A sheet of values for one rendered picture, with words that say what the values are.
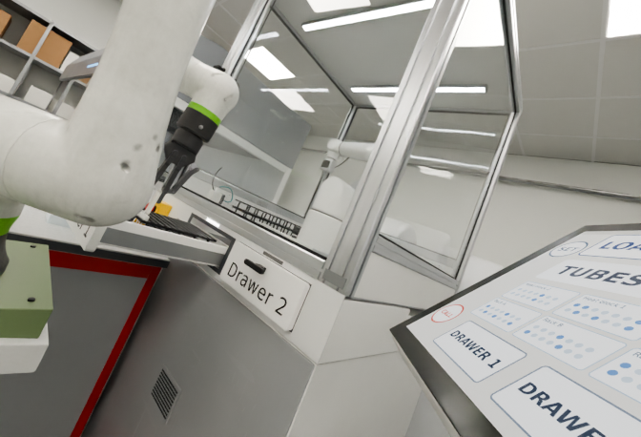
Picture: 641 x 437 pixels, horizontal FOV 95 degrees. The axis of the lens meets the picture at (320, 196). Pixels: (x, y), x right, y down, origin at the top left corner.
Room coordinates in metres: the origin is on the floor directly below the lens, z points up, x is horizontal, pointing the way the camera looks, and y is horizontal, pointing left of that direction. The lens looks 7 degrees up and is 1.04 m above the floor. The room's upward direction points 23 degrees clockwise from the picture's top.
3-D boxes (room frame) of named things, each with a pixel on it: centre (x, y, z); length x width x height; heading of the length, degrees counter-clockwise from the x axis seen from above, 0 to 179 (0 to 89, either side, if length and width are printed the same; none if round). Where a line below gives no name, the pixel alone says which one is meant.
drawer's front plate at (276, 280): (0.77, 0.06, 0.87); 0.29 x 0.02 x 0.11; 50
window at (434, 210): (1.00, -0.42, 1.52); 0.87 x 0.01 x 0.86; 140
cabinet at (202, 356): (1.31, -0.05, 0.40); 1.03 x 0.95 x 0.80; 50
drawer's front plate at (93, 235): (0.73, 0.50, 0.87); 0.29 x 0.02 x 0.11; 50
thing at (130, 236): (0.89, 0.37, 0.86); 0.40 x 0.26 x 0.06; 140
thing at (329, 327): (1.32, -0.05, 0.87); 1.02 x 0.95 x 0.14; 50
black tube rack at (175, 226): (0.88, 0.37, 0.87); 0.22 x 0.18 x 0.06; 140
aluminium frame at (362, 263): (1.31, -0.05, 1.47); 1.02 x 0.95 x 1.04; 50
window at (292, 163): (0.97, 0.25, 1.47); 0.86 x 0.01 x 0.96; 50
